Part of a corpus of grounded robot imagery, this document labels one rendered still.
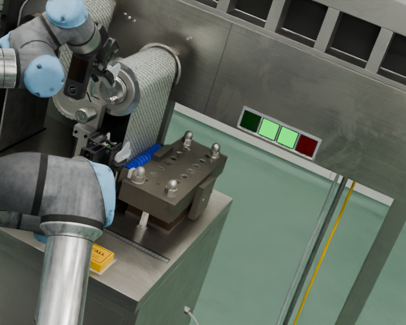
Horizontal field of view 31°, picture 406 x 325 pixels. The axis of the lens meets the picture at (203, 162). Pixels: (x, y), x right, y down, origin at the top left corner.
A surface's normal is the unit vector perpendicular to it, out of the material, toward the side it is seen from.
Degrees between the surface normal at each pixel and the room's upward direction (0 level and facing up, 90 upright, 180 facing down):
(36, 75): 90
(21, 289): 90
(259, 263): 0
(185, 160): 0
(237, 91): 90
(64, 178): 39
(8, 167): 49
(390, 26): 90
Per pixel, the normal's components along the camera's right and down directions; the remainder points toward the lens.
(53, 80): 0.34, 0.52
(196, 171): 0.28, -0.85
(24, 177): 0.05, -0.19
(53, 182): 0.29, -0.18
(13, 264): -0.38, 0.33
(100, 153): 0.88, 0.41
